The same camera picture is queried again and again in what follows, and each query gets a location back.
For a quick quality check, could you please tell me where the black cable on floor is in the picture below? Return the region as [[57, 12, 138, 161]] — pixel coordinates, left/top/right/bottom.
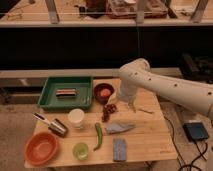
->
[[163, 115, 208, 171]]

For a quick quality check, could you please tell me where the black foot pedal box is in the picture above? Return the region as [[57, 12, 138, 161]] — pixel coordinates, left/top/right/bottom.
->
[[183, 122, 209, 141]]

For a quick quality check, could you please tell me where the yellow banana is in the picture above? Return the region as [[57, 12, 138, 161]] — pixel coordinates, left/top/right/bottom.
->
[[108, 92, 119, 104]]

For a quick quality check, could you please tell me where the dark red small bowl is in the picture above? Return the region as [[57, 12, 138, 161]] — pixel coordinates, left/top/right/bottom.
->
[[94, 83, 114, 104]]

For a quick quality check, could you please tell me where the orange ball in bowl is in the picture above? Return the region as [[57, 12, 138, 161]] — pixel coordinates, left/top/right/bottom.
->
[[100, 89, 111, 97]]

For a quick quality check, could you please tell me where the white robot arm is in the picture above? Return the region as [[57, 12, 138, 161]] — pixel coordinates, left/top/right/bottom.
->
[[118, 58, 213, 120]]

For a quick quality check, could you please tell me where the green translucent cup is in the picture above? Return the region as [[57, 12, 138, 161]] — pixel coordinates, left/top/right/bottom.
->
[[73, 142, 89, 160]]

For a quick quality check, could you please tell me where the bunch of red grapes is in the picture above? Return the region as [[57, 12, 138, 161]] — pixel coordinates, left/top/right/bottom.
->
[[102, 104, 117, 122]]

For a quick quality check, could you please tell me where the orange red bowl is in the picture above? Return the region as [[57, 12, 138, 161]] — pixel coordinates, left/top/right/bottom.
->
[[24, 132, 59, 166]]

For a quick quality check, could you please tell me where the striped block in tray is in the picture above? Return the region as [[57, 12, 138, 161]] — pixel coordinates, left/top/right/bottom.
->
[[56, 88, 77, 98]]

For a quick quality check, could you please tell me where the green chili pepper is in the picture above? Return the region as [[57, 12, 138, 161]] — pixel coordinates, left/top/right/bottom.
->
[[93, 123, 103, 151]]

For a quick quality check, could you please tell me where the white plastic cup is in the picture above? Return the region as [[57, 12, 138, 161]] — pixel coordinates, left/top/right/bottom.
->
[[68, 108, 85, 129]]

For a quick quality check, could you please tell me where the green plastic tray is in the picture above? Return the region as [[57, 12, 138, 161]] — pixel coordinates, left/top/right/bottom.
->
[[38, 76, 93, 110]]

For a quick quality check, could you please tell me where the blue sponge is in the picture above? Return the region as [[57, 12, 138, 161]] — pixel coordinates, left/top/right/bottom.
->
[[113, 138, 127, 162]]

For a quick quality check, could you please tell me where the grey blue cloth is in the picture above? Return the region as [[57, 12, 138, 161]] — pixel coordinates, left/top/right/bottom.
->
[[105, 122, 135, 134]]

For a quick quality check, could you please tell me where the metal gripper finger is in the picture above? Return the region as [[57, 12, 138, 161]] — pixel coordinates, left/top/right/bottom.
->
[[128, 103, 136, 113]]

